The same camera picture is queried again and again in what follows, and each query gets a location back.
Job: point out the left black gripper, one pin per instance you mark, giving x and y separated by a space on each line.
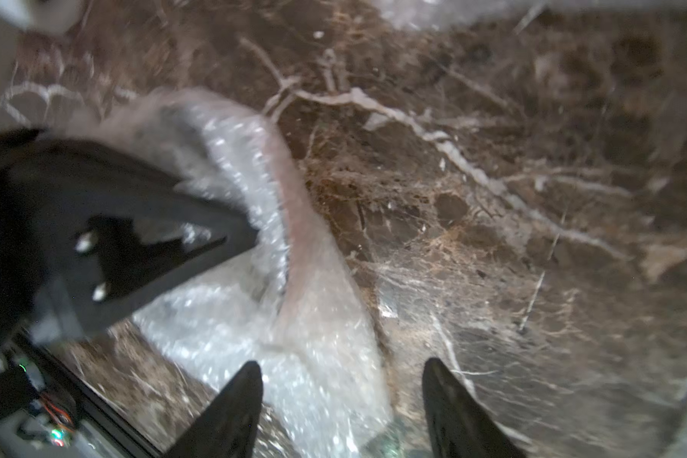
105 234

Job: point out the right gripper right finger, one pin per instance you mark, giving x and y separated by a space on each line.
458 426

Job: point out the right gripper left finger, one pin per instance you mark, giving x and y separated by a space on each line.
229 425

